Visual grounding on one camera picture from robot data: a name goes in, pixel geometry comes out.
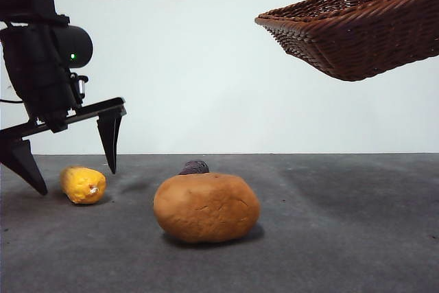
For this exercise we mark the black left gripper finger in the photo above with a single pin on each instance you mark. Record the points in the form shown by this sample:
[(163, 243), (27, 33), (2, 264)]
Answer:
[(20, 159), (111, 138)]

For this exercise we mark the yellow corn cob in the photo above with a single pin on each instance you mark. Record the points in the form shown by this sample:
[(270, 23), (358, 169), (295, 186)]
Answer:
[(80, 183)]

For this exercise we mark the purple eggplant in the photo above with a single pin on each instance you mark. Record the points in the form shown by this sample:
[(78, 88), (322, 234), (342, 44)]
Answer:
[(193, 166)]

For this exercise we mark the brown wicker basket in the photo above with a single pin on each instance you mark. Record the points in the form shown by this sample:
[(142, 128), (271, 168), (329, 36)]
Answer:
[(360, 42)]

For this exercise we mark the brown potato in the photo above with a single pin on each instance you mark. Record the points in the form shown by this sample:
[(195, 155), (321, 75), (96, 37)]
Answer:
[(205, 207)]

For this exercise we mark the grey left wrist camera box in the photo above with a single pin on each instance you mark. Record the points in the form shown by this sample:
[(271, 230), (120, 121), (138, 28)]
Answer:
[(81, 85)]

